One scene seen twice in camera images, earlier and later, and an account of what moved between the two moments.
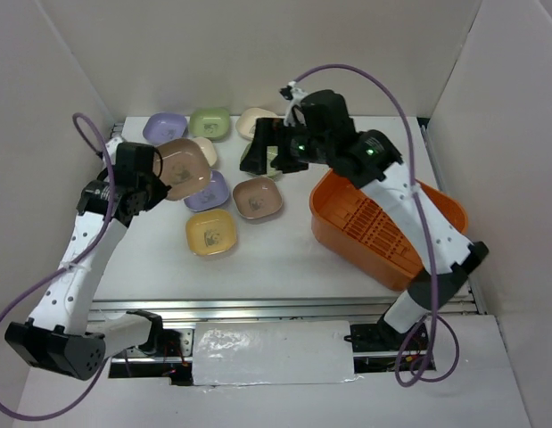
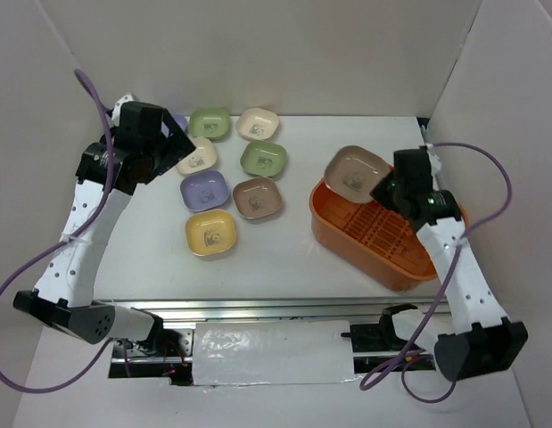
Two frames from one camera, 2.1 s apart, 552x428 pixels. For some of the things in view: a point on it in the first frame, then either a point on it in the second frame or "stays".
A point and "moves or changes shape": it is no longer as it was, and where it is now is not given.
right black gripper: x=266 y=129 → x=378 y=191
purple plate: x=215 y=194 stays
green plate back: x=210 y=122 stays
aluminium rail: x=351 y=308 stays
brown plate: x=185 y=168 moves or changes shape
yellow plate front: x=210 y=232 stays
